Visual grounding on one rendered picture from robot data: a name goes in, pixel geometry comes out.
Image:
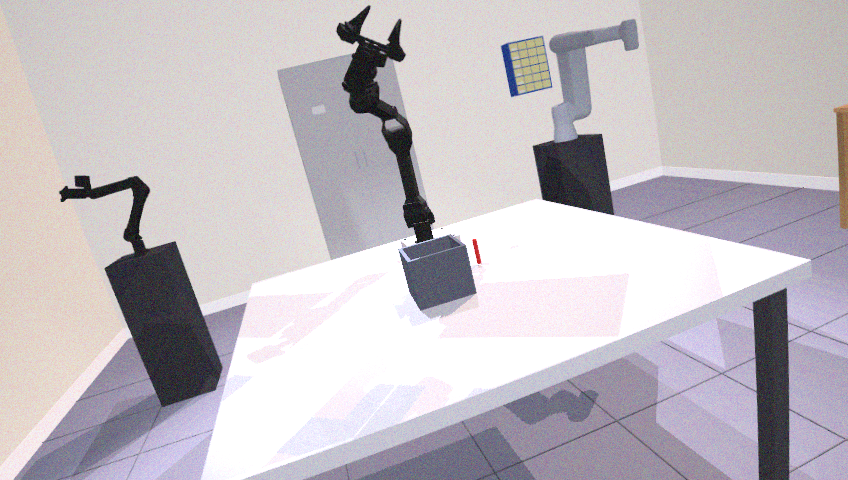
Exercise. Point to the red peg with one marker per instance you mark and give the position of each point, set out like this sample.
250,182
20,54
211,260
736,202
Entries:
476,249

